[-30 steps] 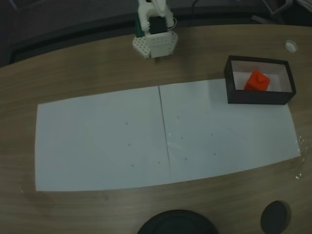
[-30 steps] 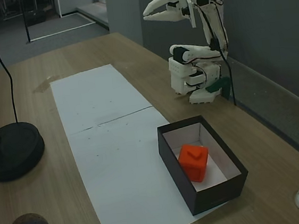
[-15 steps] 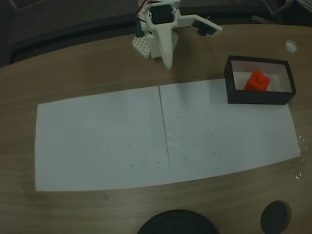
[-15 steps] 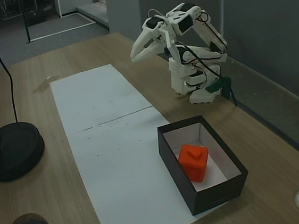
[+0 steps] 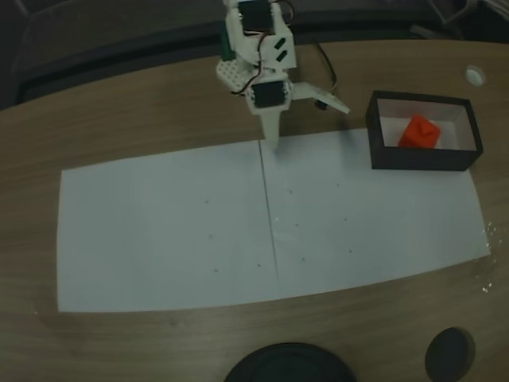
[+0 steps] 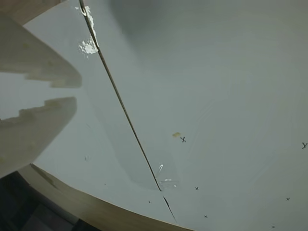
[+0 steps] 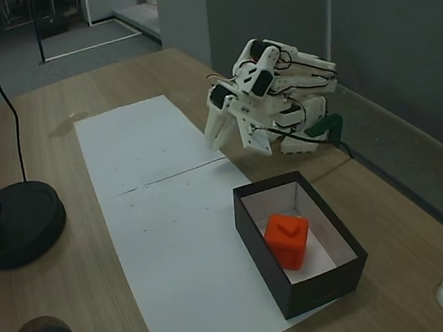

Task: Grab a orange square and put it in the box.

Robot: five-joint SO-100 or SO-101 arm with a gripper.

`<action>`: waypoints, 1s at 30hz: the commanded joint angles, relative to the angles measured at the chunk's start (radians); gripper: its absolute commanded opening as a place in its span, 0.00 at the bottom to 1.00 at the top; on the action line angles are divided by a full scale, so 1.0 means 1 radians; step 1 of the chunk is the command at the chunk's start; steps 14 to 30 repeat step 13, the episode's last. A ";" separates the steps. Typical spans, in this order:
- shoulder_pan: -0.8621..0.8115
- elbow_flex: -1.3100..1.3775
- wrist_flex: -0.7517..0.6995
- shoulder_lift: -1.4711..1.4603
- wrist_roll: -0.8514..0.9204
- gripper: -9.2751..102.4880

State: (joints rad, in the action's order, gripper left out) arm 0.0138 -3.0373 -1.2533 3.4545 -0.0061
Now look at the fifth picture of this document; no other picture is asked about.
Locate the orange cube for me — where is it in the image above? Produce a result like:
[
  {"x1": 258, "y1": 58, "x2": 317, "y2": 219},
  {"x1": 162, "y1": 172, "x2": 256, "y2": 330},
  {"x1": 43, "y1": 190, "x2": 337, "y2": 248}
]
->
[{"x1": 397, "y1": 115, "x2": 442, "y2": 149}]

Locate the dark brown open box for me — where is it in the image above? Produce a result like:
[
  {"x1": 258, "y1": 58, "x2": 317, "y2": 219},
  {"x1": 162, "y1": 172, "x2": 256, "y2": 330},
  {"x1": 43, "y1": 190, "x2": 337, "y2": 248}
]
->
[{"x1": 365, "y1": 90, "x2": 485, "y2": 172}]

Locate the white paper sheet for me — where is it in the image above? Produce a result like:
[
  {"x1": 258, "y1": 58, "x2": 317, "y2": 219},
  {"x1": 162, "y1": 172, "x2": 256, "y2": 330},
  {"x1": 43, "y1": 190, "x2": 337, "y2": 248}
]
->
[
  {"x1": 258, "y1": 127, "x2": 493, "y2": 294},
  {"x1": 56, "y1": 140, "x2": 280, "y2": 314}
]

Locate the small white round cap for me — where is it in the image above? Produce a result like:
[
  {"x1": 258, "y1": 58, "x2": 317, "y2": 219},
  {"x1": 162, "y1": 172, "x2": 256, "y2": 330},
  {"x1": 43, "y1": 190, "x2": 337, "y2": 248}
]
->
[{"x1": 464, "y1": 64, "x2": 487, "y2": 86}]

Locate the black round stand base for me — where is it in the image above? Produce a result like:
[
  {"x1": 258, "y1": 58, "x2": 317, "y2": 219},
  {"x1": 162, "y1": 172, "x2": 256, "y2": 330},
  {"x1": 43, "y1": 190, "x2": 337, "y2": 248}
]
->
[{"x1": 223, "y1": 341, "x2": 354, "y2": 382}]

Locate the white gripper camera mount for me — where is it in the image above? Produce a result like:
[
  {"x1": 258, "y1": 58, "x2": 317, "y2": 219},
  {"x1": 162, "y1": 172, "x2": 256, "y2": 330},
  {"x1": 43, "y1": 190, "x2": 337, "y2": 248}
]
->
[{"x1": 290, "y1": 82, "x2": 352, "y2": 115}]

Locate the black camera cable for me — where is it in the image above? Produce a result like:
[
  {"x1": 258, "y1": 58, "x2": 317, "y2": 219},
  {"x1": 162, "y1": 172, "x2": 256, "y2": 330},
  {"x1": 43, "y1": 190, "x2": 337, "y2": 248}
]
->
[{"x1": 313, "y1": 41, "x2": 340, "y2": 112}]

